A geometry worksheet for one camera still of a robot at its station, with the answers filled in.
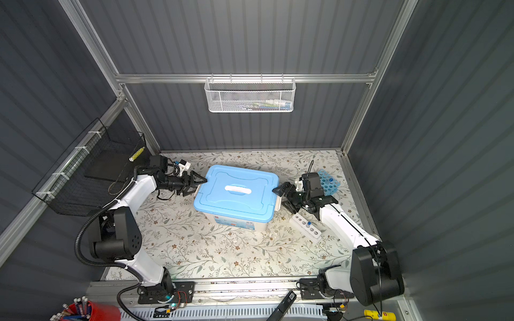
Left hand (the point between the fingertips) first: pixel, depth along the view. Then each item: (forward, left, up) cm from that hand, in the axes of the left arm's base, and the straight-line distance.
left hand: (202, 185), depth 86 cm
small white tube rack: (-16, -43, -11) cm, 47 cm away
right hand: (-8, -33, 0) cm, 34 cm away
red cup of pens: (-43, +32, -4) cm, 53 cm away
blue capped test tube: (-17, -45, -7) cm, 49 cm away
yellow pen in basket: (+6, +25, +13) cm, 29 cm away
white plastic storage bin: (-12, -7, -13) cm, 19 cm away
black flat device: (-45, -31, -16) cm, 57 cm away
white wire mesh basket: (+64, -23, +7) cm, 68 cm away
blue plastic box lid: (-7, -18, +2) cm, 20 cm away
